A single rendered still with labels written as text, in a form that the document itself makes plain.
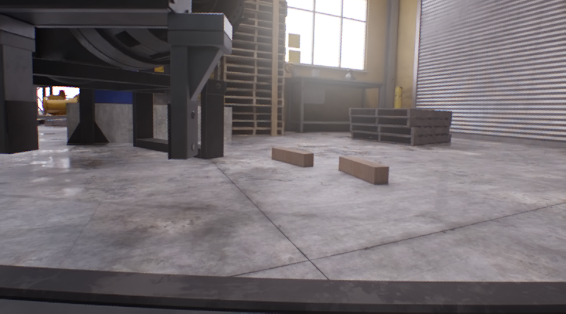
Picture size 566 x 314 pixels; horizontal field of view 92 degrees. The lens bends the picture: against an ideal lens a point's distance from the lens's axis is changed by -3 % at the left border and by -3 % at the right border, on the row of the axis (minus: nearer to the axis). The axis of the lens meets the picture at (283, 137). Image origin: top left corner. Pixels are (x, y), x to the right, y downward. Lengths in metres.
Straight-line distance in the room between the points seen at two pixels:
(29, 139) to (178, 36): 0.15
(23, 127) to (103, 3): 0.12
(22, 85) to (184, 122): 0.14
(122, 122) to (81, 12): 3.41
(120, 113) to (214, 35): 3.46
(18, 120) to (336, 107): 6.59
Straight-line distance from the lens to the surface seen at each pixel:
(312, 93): 5.69
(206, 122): 2.29
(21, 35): 0.30
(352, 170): 1.85
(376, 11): 7.81
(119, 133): 3.66
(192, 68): 0.22
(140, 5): 0.22
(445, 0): 7.13
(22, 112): 0.29
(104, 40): 1.25
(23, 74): 0.30
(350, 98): 6.99
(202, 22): 0.21
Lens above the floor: 0.39
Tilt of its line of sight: 5 degrees down
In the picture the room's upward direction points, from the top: 2 degrees clockwise
